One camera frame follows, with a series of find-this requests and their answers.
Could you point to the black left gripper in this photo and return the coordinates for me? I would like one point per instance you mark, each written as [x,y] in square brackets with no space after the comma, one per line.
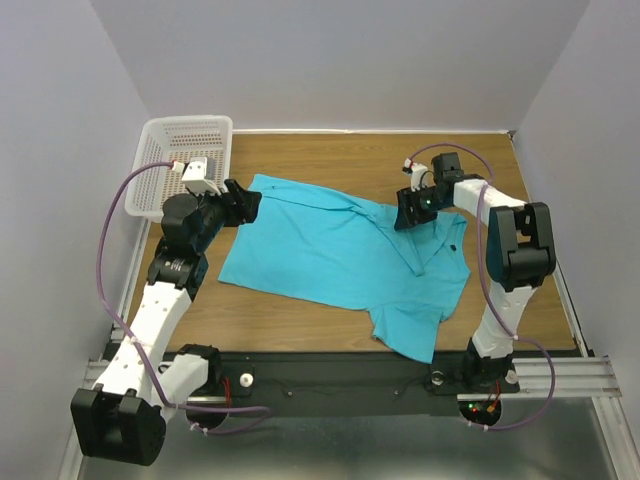
[232,203]

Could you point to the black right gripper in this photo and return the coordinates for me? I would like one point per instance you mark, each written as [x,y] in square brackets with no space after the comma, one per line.
[413,204]

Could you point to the turquoise blue t shirt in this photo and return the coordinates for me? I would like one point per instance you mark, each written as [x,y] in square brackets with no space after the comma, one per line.
[325,246]

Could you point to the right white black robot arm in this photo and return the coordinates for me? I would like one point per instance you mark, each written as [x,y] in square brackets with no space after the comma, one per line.
[516,254]

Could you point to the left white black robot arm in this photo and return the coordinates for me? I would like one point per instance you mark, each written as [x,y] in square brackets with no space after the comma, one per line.
[124,415]

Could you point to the white perforated plastic basket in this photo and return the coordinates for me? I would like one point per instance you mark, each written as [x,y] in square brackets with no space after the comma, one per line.
[176,139]

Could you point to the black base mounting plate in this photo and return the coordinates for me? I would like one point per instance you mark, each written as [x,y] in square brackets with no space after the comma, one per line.
[342,384]

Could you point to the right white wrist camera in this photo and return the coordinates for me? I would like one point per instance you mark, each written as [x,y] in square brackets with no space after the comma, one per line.
[416,172]

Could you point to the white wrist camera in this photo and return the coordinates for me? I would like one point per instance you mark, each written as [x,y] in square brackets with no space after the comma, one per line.
[416,172]
[198,175]

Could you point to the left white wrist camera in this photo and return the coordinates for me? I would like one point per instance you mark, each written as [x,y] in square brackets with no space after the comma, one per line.
[198,175]

